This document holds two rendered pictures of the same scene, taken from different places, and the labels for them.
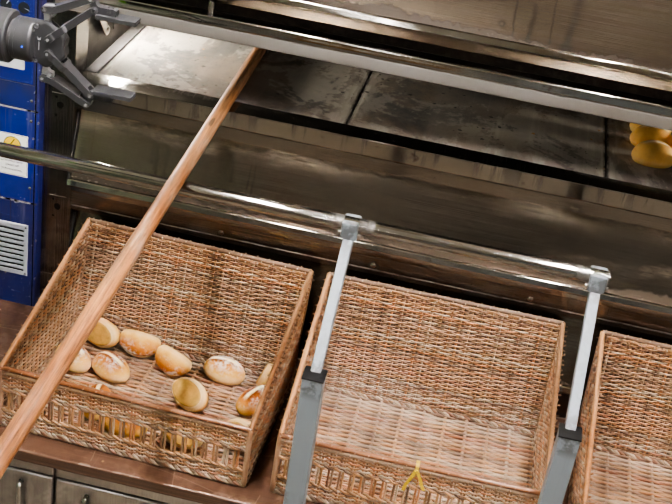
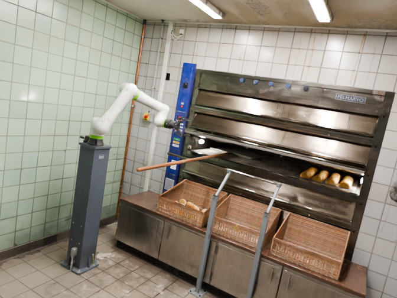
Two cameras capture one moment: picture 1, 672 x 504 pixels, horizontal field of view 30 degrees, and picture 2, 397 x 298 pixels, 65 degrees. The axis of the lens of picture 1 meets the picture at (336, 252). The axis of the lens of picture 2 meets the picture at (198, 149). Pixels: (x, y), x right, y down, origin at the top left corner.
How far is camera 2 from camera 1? 118 cm
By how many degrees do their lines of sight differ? 29
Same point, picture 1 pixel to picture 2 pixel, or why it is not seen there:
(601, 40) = (288, 143)
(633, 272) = (296, 198)
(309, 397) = (214, 200)
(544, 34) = (276, 141)
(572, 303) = (283, 206)
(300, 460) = (211, 216)
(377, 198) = (242, 178)
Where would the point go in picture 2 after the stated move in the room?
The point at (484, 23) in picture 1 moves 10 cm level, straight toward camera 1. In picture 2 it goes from (264, 139) to (262, 139)
